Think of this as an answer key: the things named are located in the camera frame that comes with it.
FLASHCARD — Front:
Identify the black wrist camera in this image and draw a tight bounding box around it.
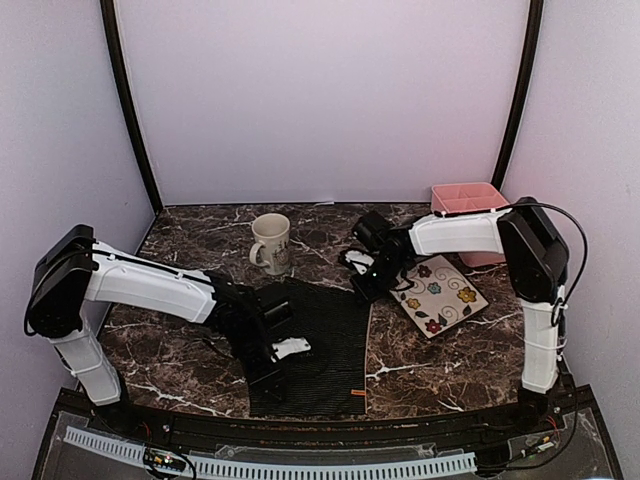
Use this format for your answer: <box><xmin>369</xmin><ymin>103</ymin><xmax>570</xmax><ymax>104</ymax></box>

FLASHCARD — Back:
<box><xmin>256</xmin><ymin>283</ymin><xmax>293</xmax><ymax>329</ymax></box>
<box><xmin>352</xmin><ymin>211</ymin><xmax>393</xmax><ymax>252</ymax></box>

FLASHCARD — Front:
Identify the white slotted cable duct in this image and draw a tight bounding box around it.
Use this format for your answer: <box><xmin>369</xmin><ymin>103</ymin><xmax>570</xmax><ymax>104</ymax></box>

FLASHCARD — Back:
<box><xmin>63</xmin><ymin>426</ymin><xmax>477</xmax><ymax>479</ymax></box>

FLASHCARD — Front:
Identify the left circuit board with wires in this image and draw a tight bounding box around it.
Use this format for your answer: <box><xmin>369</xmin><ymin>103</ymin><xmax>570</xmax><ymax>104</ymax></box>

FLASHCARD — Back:
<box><xmin>137</xmin><ymin>422</ymin><xmax>198</xmax><ymax>480</ymax></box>

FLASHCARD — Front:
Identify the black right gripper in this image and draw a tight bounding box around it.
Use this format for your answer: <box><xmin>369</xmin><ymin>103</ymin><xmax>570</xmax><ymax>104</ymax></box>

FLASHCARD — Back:
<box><xmin>350</xmin><ymin>253</ymin><xmax>409</xmax><ymax>306</ymax></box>

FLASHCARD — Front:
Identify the black left frame post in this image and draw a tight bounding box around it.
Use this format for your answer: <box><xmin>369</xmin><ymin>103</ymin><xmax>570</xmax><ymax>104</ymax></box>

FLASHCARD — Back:
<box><xmin>100</xmin><ymin>0</ymin><xmax>164</xmax><ymax>215</ymax></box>

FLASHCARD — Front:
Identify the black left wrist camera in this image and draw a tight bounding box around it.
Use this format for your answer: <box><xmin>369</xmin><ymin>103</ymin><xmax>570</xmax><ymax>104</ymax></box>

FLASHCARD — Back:
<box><xmin>256</xmin><ymin>283</ymin><xmax>293</xmax><ymax>329</ymax></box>

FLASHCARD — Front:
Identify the black striped underwear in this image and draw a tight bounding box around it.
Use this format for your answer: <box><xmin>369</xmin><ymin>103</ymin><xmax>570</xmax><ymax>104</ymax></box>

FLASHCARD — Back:
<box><xmin>249</xmin><ymin>279</ymin><xmax>370</xmax><ymax>419</ymax></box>

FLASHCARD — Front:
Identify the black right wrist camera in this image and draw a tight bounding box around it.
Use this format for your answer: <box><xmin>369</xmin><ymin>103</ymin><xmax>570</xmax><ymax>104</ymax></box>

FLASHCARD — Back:
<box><xmin>352</xmin><ymin>211</ymin><xmax>393</xmax><ymax>252</ymax></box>

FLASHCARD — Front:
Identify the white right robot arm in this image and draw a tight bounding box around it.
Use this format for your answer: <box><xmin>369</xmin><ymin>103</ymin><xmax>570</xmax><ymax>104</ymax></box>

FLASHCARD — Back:
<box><xmin>343</xmin><ymin>197</ymin><xmax>578</xmax><ymax>395</ymax></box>

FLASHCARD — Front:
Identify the circuit board with wires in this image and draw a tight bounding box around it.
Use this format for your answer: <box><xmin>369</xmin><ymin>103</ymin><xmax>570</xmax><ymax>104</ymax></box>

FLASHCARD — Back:
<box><xmin>508</xmin><ymin>409</ymin><xmax>567</xmax><ymax>463</ymax></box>
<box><xmin>137</xmin><ymin>422</ymin><xmax>198</xmax><ymax>480</ymax></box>

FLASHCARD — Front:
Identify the black table edge rail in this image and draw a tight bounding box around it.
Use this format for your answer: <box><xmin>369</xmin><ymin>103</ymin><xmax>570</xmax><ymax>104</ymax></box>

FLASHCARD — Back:
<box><xmin>49</xmin><ymin>387</ymin><xmax>596</xmax><ymax>451</ymax></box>

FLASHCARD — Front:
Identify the black frame post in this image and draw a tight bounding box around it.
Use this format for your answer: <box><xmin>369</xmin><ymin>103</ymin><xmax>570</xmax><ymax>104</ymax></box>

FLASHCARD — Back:
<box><xmin>490</xmin><ymin>0</ymin><xmax>544</xmax><ymax>190</ymax></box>
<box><xmin>100</xmin><ymin>0</ymin><xmax>164</xmax><ymax>215</ymax></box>

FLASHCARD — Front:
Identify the pink divided organizer tray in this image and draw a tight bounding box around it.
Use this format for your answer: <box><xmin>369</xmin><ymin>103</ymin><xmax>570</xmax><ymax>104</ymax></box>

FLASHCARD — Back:
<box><xmin>431</xmin><ymin>182</ymin><xmax>509</xmax><ymax>268</ymax></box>

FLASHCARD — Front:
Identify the floral patterned square coaster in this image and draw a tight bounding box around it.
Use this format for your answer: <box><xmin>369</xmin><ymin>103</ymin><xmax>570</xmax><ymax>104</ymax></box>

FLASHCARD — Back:
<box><xmin>391</xmin><ymin>255</ymin><xmax>489</xmax><ymax>339</ymax></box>

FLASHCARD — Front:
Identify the black right frame post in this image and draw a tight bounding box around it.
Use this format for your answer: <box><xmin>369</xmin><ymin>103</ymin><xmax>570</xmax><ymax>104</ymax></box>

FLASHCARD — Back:
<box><xmin>490</xmin><ymin>0</ymin><xmax>544</xmax><ymax>190</ymax></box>

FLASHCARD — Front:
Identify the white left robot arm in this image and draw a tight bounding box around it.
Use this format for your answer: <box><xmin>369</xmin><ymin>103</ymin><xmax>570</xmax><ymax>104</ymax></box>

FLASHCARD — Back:
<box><xmin>24</xmin><ymin>224</ymin><xmax>290</xmax><ymax>436</ymax></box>

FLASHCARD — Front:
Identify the cream ceramic mug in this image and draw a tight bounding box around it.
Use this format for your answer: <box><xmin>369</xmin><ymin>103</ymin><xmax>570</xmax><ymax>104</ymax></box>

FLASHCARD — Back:
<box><xmin>249</xmin><ymin>213</ymin><xmax>291</xmax><ymax>276</ymax></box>

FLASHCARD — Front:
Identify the right circuit board with wires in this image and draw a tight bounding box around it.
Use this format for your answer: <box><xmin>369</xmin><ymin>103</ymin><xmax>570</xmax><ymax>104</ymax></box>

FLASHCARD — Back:
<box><xmin>508</xmin><ymin>409</ymin><xmax>567</xmax><ymax>463</ymax></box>

